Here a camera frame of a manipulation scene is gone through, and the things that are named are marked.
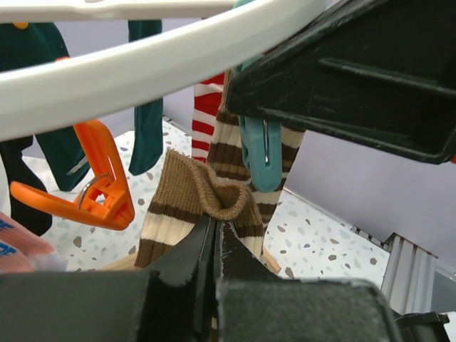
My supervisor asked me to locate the wooden right clothes rack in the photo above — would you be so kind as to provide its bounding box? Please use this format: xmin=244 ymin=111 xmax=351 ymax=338
xmin=101 ymin=249 xmax=282 ymax=275

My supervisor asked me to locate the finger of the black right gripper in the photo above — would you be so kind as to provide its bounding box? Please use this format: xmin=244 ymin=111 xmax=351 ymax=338
xmin=227 ymin=1 xmax=455 ymax=165

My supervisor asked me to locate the dark green sock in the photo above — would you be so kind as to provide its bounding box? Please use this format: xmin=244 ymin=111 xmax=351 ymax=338
xmin=1 ymin=22 xmax=89 ymax=191
xmin=128 ymin=20 xmax=163 ymax=175

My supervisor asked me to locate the red white striped sock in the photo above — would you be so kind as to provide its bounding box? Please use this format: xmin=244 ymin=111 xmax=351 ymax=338
xmin=192 ymin=73 xmax=224 ymax=162

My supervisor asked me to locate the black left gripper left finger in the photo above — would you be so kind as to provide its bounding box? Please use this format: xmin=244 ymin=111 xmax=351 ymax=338
xmin=1 ymin=216 xmax=214 ymax=341

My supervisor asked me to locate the brown striped sock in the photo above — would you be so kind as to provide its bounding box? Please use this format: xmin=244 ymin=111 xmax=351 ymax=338
xmin=207 ymin=71 xmax=304 ymax=226
xmin=133 ymin=148 xmax=266 ymax=342

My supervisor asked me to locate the black striped sock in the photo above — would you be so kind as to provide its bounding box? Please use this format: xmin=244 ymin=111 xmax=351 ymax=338
xmin=1 ymin=136 xmax=53 ymax=236

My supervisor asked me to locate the teal clothespin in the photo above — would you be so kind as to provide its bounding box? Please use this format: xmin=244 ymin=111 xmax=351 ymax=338
xmin=233 ymin=0 xmax=283 ymax=193

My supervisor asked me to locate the white round sock hanger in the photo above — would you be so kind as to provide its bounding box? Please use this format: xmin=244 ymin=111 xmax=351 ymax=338
xmin=1 ymin=0 xmax=328 ymax=140

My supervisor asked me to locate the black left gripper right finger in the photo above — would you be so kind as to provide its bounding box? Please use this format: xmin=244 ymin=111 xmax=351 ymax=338
xmin=214 ymin=223 xmax=402 ymax=341

